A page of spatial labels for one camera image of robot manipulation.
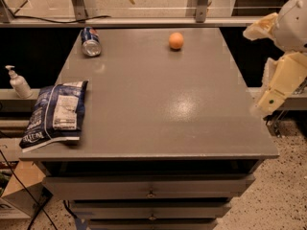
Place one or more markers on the cardboard box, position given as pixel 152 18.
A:
pixel 23 192

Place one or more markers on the middle grey drawer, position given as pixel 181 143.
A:
pixel 151 209

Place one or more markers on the white pump sanitizer bottle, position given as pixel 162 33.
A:
pixel 19 84

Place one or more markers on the grey drawer cabinet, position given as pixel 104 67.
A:
pixel 150 111

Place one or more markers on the orange fruit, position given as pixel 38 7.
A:
pixel 176 41

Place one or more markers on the right metal bracket post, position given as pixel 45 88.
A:
pixel 201 10

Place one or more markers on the metal bracket post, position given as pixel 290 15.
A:
pixel 201 10
pixel 79 9

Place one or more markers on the left metal bracket post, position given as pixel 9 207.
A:
pixel 79 9

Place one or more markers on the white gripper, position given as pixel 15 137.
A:
pixel 293 33

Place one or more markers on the bottom grey drawer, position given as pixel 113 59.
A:
pixel 158 224

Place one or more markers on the pepsi soda can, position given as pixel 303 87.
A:
pixel 91 45

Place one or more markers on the metal shelf rail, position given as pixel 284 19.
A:
pixel 133 23

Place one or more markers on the blue chip bag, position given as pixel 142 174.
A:
pixel 57 117

